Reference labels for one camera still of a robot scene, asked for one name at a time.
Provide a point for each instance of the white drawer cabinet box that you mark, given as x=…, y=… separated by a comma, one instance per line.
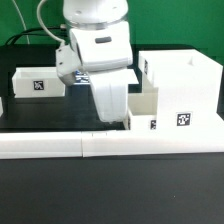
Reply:
x=188, y=85

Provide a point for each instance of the white front drawer tray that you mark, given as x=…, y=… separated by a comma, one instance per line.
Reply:
x=142, y=112

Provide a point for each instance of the white sheet with markers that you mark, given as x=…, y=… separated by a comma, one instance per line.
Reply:
x=131, y=77

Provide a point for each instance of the white front fence bar left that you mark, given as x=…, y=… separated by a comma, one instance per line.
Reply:
x=40, y=145

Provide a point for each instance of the white L-shaped fence bar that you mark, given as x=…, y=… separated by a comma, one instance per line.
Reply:
x=207, y=138

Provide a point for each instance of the white drawer tray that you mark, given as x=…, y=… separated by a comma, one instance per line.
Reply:
x=142, y=112
x=31, y=82

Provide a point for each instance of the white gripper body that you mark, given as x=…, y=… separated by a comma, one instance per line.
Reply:
x=110, y=94

